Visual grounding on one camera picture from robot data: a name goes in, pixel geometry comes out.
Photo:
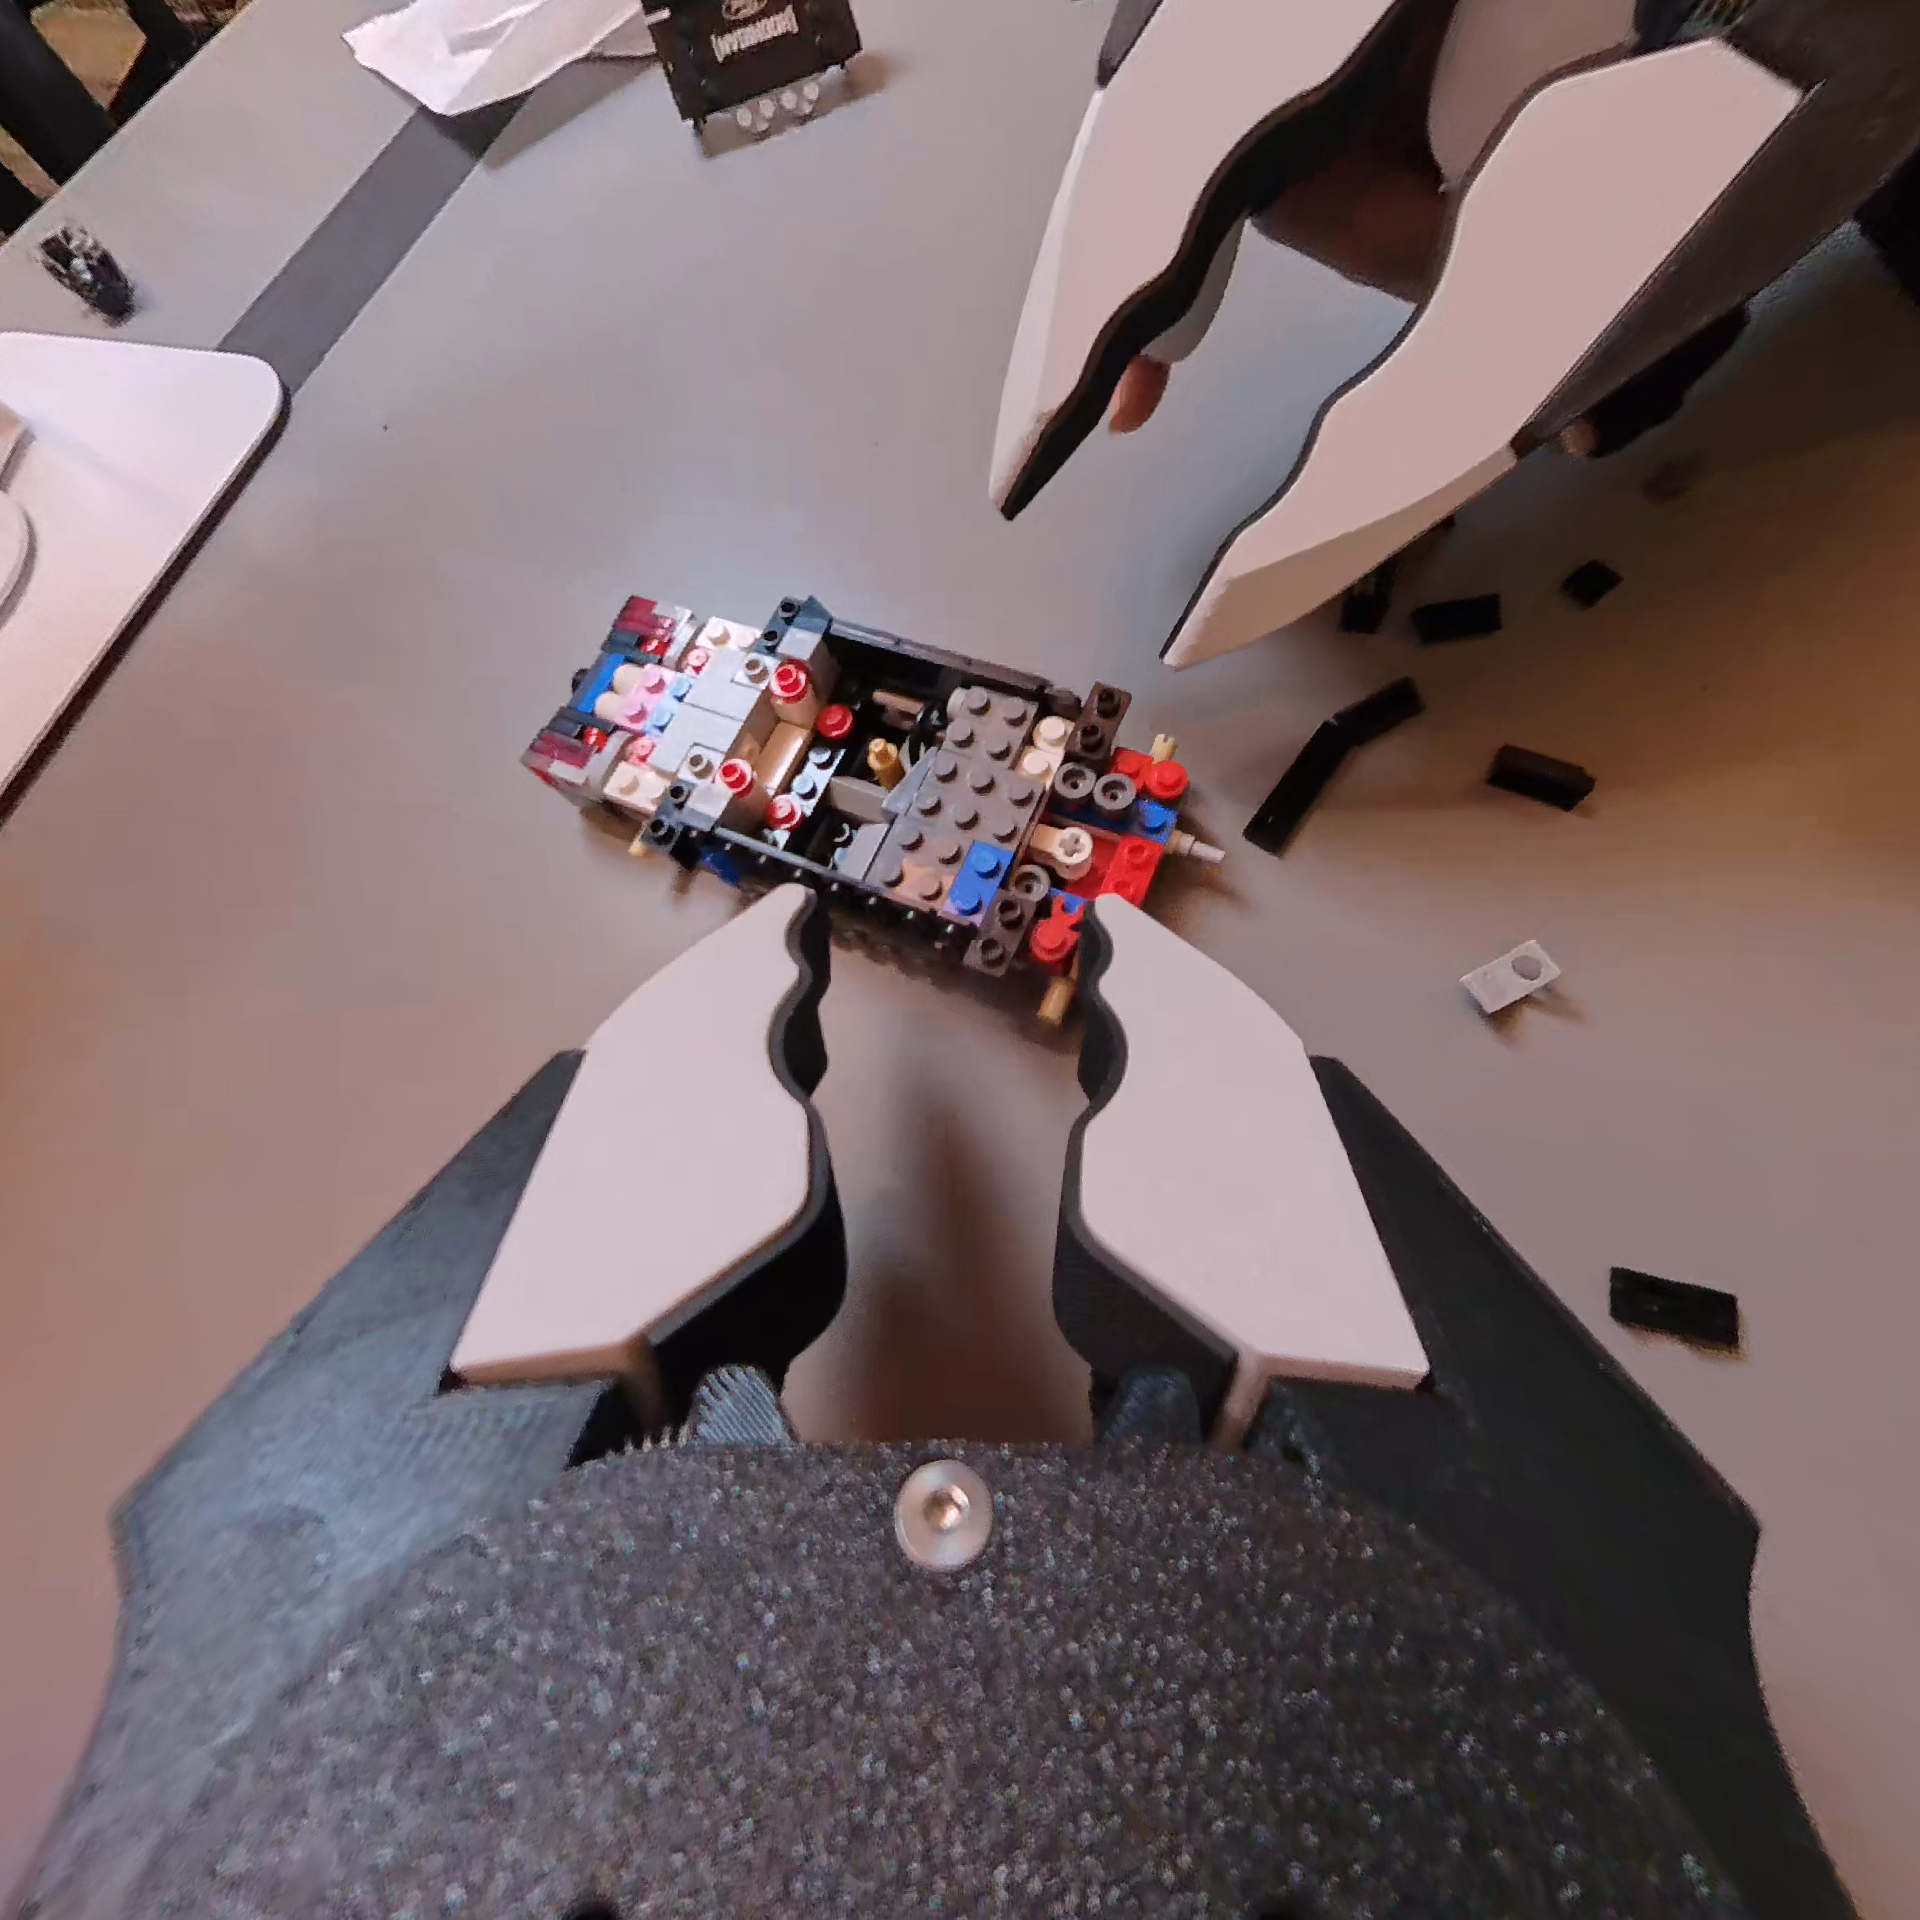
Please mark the small black lego brick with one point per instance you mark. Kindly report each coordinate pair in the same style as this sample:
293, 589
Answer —
1589, 582

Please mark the white book stand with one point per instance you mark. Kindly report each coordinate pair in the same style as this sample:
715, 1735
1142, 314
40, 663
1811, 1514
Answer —
105, 495

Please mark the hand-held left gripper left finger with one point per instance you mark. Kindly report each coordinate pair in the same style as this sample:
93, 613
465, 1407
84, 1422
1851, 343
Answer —
660, 1185

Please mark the flat black lego plate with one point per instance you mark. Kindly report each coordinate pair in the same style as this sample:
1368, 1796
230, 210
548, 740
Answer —
1673, 1305

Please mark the narrow black stickered tile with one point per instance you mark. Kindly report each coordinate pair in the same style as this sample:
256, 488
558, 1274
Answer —
1368, 596

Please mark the black stickered lego panel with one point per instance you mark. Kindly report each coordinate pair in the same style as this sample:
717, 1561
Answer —
757, 61

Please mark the long black lego plate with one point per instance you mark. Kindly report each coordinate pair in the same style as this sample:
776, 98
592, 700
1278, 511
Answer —
1298, 792

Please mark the lego car model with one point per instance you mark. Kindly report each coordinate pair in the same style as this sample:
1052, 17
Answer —
961, 781

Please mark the white paper bag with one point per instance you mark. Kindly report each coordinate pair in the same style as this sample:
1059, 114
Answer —
480, 45

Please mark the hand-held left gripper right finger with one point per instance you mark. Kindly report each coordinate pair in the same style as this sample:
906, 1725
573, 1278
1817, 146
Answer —
1243, 1201

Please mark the black lego slope piece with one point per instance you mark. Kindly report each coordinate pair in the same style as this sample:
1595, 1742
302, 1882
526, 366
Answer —
1453, 617
1541, 778
1381, 713

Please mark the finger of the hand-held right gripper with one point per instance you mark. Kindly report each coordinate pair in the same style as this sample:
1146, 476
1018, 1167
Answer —
1574, 270
1141, 194

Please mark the person's right hand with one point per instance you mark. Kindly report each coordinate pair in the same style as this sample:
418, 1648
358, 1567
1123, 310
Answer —
1349, 210

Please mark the tiny black lego part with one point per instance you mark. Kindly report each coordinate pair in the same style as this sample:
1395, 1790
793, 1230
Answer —
82, 266

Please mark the small grey lego tile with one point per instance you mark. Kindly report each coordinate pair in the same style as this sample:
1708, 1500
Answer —
1507, 978

